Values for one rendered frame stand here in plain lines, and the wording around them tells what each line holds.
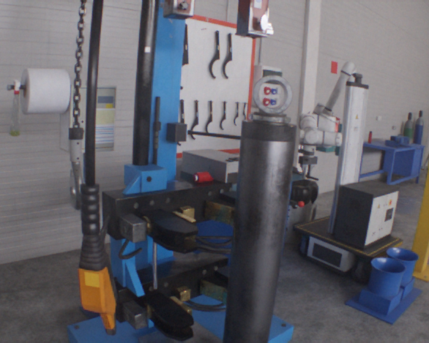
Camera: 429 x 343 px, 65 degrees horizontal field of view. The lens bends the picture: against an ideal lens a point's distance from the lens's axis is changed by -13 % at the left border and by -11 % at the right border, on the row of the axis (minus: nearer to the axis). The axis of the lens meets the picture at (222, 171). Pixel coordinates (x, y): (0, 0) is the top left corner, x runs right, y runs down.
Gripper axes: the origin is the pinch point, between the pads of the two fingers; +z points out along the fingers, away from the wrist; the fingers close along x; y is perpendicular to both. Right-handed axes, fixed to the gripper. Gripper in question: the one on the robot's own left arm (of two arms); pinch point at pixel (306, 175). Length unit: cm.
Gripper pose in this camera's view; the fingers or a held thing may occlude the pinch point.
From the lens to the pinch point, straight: 254.8
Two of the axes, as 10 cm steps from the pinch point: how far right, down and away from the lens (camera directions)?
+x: 8.8, -0.4, 4.8
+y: 4.8, 2.2, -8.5
